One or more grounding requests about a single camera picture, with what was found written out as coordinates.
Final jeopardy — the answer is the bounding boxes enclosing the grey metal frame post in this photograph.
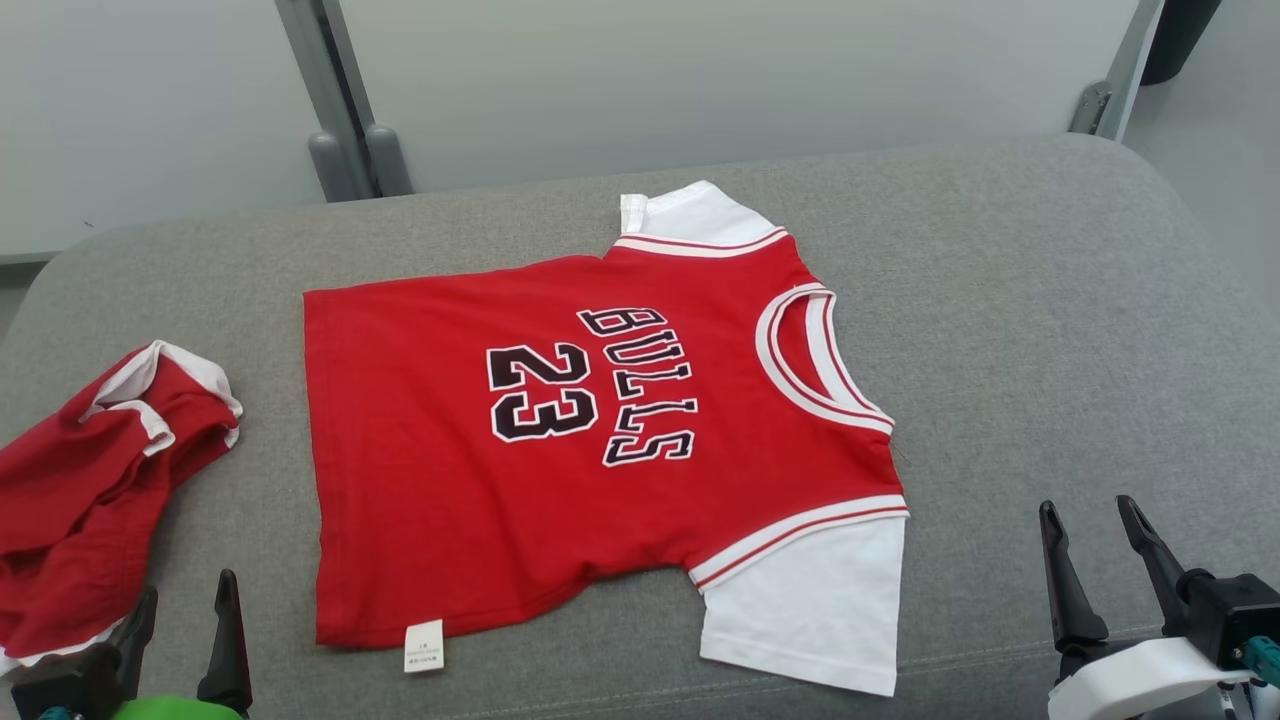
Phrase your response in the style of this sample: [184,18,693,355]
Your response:
[274,0,415,203]

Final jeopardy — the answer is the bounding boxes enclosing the red shorts with white stripe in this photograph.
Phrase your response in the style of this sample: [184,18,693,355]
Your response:
[0,340,245,677]

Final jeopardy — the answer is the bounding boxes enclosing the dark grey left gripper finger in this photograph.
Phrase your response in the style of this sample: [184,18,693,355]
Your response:
[100,585,160,703]
[196,569,254,716]

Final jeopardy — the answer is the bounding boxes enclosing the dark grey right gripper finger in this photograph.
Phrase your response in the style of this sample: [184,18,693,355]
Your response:
[1116,495,1203,638]
[1038,500,1110,653]

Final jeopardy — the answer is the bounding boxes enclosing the right camera cable, teal plug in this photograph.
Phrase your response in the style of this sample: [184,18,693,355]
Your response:
[1215,635,1280,720]

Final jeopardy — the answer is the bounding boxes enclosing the red Bulls 23 jersey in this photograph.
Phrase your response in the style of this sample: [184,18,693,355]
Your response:
[302,180,911,698]

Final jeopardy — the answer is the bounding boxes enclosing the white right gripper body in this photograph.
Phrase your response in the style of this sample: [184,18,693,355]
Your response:
[1047,633,1253,720]

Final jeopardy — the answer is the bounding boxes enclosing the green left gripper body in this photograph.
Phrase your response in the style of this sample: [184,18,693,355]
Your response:
[108,695,248,720]

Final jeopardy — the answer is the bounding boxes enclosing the grey frame post with latch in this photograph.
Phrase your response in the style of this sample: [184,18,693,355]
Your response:
[1067,0,1168,141]

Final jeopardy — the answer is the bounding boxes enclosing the black cylindrical object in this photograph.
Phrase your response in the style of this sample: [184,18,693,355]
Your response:
[1140,0,1224,87]

